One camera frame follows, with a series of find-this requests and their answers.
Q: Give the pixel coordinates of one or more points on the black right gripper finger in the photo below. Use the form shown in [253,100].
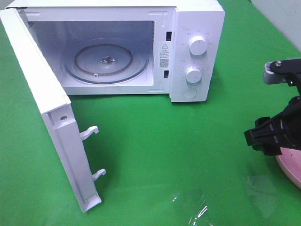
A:
[267,131]
[269,150]

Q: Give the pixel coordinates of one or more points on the white microwave door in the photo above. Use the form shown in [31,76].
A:
[55,108]

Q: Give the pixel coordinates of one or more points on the pink round plate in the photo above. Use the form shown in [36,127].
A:
[290,163]

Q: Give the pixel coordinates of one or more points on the white microwave knob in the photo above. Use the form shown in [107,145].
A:
[198,45]
[193,74]

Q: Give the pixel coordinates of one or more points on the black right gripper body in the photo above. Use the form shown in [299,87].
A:
[288,126]

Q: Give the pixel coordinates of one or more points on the white microwave oven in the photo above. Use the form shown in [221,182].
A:
[58,25]

